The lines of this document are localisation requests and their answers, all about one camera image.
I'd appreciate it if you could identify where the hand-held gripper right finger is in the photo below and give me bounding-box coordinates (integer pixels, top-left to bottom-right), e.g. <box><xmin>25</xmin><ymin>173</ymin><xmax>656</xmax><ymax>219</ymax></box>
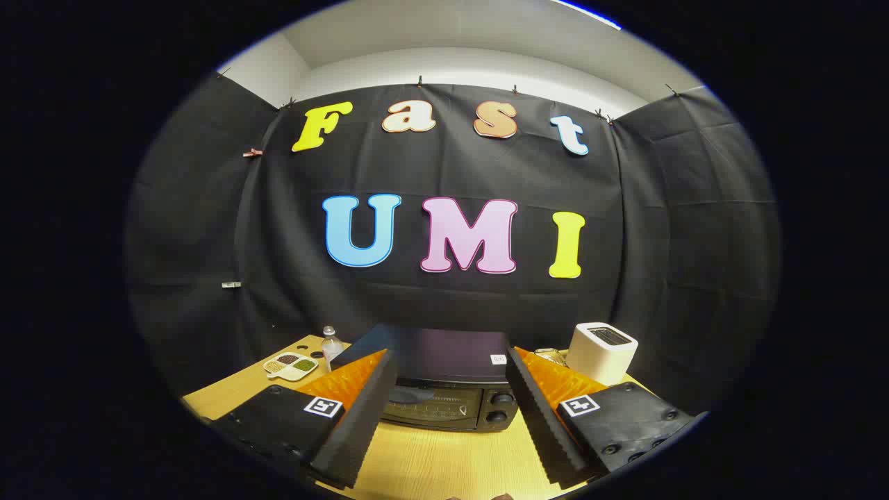
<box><xmin>505</xmin><ymin>346</ymin><xmax>695</xmax><ymax>490</ymax></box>

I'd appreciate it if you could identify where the white divided dish of beans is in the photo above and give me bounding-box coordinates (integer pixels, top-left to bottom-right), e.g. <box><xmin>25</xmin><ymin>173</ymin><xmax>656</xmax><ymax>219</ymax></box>
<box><xmin>263</xmin><ymin>352</ymin><xmax>319</xmax><ymax>382</ymax></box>

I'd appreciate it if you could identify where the black toaster oven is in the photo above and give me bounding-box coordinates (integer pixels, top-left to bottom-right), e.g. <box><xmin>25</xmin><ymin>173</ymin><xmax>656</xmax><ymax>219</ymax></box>
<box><xmin>330</xmin><ymin>323</ymin><xmax>520</xmax><ymax>433</ymax></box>

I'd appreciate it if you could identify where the white pop-up toaster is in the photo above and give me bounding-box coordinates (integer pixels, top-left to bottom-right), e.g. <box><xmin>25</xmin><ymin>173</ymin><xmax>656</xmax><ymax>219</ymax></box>
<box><xmin>566</xmin><ymin>322</ymin><xmax>638</xmax><ymax>387</ymax></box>

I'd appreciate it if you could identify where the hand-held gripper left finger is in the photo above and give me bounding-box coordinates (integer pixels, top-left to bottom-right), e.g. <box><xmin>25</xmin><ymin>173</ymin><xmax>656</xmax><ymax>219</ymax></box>
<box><xmin>208</xmin><ymin>347</ymin><xmax>400</xmax><ymax>490</ymax></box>

